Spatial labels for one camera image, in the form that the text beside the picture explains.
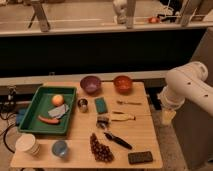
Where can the orange carrot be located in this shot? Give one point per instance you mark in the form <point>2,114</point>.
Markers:
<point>48,120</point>

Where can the gold fork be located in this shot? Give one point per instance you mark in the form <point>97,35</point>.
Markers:
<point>128,103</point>

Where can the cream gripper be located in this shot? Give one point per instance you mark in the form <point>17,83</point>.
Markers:
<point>167,116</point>

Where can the black rectangular eraser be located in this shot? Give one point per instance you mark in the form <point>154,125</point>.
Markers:
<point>140,157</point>

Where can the green sponge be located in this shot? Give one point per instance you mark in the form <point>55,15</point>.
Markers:
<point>101,106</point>

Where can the green plastic tray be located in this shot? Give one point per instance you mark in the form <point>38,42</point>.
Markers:
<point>40,106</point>

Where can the small metal cup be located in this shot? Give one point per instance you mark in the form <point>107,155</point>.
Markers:
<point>83,105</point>

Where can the white paper cup stack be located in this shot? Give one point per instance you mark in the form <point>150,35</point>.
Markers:
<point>27,143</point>

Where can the grey folded cloth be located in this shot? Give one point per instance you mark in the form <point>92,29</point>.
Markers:
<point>59,111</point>

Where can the small metal binder clip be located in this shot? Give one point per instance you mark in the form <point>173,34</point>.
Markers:
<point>102,122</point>

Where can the orange bowl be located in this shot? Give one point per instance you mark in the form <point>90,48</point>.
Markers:
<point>123,84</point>

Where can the blue object beside tray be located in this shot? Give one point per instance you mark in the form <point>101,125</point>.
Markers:
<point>20,115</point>

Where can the orange fruit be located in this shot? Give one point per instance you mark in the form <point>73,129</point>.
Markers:
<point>57,100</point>

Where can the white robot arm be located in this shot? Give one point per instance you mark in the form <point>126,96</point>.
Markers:
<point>185,82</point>

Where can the bunch of dark grapes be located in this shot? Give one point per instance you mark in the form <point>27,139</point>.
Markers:
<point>101,152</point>

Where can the blue glass cup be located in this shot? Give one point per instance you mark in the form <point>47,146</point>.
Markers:
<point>60,148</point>

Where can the purple bowl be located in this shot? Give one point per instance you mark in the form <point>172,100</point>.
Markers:
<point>90,84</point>

